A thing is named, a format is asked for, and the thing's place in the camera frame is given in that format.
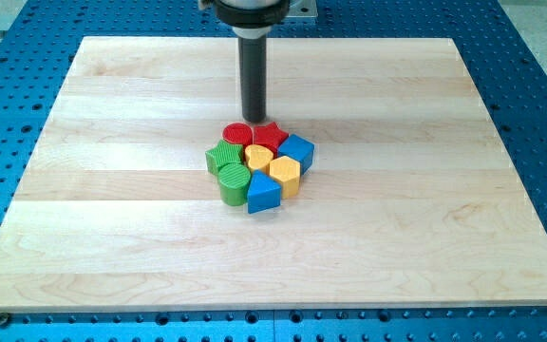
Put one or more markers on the yellow hexagon block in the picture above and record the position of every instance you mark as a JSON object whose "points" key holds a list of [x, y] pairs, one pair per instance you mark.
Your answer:
{"points": [[286, 172]]}

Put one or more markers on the yellow heart block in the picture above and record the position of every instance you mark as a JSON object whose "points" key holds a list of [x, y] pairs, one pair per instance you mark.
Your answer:
{"points": [[258, 158]]}

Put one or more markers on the blue triangle block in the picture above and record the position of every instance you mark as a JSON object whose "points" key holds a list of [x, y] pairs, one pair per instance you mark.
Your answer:
{"points": [[263, 193]]}

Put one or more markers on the blue cube block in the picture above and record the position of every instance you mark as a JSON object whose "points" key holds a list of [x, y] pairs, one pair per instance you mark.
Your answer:
{"points": [[298, 149]]}

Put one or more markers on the red star block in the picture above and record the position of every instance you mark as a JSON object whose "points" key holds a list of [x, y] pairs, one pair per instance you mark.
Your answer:
{"points": [[270, 136]]}

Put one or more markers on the green cylinder block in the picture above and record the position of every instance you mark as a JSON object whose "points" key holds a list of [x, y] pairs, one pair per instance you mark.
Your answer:
{"points": [[234, 180]]}

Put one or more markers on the green star block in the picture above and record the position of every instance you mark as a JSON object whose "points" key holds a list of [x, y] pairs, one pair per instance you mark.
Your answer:
{"points": [[224, 153]]}

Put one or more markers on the red cylinder block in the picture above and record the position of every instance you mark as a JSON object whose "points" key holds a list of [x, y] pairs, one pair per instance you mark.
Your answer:
{"points": [[238, 133]]}

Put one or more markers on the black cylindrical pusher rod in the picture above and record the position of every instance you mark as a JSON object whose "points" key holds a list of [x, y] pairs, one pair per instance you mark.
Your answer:
{"points": [[252, 63]]}

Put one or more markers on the light wooden board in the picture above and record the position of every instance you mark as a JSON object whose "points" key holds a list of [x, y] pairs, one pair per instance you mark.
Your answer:
{"points": [[411, 201]]}

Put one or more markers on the blue perforated metal base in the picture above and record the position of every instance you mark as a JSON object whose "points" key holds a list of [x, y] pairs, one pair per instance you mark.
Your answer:
{"points": [[38, 48]]}

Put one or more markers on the left board clamp screw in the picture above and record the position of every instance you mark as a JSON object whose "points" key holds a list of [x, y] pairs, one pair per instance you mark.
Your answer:
{"points": [[5, 319]]}

